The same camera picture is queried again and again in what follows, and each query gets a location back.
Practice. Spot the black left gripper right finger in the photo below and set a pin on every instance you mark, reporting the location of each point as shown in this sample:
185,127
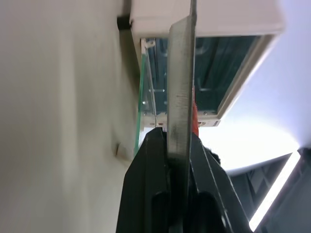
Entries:
213,179

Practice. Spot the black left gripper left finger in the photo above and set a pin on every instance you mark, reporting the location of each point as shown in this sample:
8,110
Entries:
143,184

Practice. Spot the grey metal baking tray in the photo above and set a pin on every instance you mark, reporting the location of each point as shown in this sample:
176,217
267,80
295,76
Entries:
181,72

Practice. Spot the red sausage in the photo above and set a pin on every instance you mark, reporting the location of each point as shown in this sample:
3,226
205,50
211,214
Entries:
195,119

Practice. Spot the glass toaster oven door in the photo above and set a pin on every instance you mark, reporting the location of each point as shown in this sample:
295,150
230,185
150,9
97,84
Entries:
145,102

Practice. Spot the white toaster oven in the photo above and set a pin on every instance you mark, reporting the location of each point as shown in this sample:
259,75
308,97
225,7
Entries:
218,19

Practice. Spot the black oven foot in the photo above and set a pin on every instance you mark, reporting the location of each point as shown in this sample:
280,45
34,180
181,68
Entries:
124,22

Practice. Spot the ceiling light strip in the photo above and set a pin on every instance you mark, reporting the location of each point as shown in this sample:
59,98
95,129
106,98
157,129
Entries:
274,189

